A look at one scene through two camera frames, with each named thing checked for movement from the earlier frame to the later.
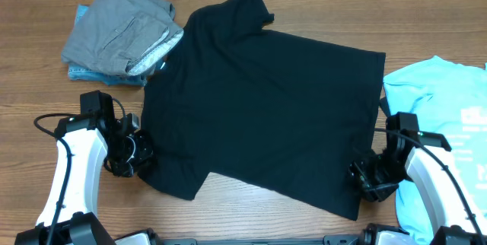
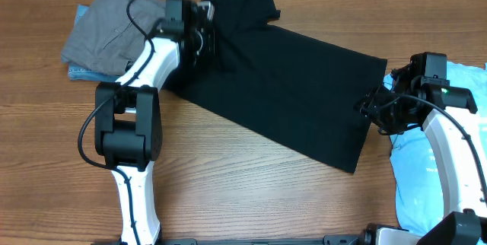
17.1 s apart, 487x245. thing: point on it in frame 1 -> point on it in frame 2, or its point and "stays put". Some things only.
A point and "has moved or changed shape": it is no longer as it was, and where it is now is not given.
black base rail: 330,240 stays put
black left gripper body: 129,152 -> 202,41
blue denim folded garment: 83,74 stays put
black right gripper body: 380,176 -> 393,115
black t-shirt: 280,114 has moved or changed shape
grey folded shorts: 122,32 stays put
